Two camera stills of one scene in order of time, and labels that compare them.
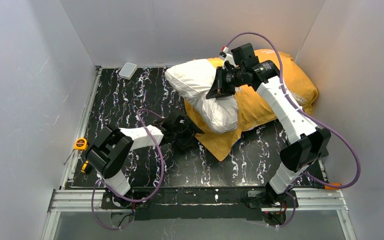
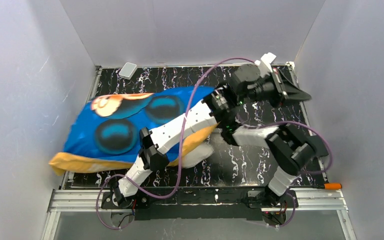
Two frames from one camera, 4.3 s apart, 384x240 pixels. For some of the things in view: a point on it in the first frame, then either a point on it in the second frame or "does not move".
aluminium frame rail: [66, 199] does not move
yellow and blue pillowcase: [254, 108] to [104, 133]
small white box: [128, 70] does not move
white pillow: [194, 78] to [201, 153]
